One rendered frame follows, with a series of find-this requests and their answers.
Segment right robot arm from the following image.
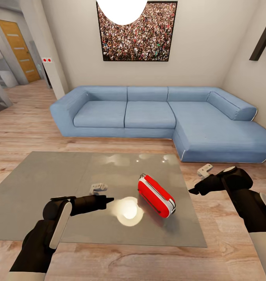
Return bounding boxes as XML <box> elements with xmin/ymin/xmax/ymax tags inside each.
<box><xmin>188</xmin><ymin>164</ymin><xmax>266</xmax><ymax>275</ymax></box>

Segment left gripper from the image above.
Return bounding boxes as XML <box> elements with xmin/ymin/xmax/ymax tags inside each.
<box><xmin>83</xmin><ymin>195</ymin><xmax>114</xmax><ymax>213</ymax></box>

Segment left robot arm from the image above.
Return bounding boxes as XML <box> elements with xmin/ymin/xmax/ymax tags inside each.
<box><xmin>4</xmin><ymin>183</ymin><xmax>114</xmax><ymax>281</ymax></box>

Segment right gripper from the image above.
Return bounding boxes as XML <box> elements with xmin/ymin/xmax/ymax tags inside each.
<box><xmin>188</xmin><ymin>174</ymin><xmax>219</xmax><ymax>196</ymax></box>

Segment radio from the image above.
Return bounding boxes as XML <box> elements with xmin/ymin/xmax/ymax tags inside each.
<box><xmin>138</xmin><ymin>174</ymin><xmax>176</xmax><ymax>218</ymax></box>

